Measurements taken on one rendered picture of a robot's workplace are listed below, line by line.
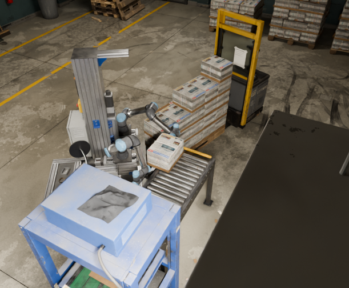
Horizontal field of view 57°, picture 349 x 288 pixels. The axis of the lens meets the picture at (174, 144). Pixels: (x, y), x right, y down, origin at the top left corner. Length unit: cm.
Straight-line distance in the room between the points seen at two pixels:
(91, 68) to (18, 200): 231
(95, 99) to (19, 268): 211
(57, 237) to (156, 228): 67
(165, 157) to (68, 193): 148
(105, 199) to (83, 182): 25
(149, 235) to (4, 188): 324
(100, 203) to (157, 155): 149
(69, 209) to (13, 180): 303
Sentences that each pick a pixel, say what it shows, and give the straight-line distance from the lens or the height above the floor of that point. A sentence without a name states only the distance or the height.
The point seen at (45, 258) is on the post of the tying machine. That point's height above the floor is 110.
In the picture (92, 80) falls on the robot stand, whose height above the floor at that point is 177.
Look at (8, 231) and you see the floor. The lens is 465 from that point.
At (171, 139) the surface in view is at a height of 103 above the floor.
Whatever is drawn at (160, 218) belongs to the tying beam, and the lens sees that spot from 238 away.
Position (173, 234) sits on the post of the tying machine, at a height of 126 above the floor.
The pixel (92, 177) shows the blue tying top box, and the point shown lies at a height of 175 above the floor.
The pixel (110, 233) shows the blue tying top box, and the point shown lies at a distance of 210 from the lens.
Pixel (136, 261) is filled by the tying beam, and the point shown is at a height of 155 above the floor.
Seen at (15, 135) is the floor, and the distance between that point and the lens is 607.
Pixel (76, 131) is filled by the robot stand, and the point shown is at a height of 117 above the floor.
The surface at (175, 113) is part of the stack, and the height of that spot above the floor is 83.
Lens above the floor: 347
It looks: 41 degrees down
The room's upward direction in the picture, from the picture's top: straight up
